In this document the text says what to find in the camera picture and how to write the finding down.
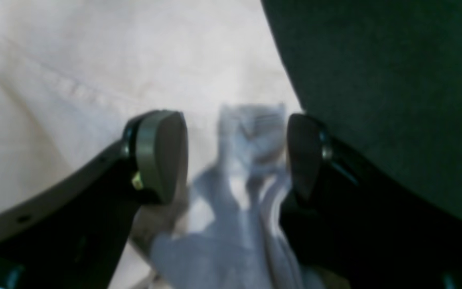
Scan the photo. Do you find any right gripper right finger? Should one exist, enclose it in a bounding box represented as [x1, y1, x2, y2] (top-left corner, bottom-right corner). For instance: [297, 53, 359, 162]
[281, 114, 462, 289]

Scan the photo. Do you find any pink T-shirt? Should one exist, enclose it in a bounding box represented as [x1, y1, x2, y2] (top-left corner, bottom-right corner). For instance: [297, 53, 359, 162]
[0, 0, 352, 289]

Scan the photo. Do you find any black table cloth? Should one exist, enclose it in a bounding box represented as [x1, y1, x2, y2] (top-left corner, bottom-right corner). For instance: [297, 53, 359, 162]
[262, 0, 462, 219]

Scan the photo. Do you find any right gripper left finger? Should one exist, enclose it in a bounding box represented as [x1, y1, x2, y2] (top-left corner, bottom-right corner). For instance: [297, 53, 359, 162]
[0, 110, 188, 289]

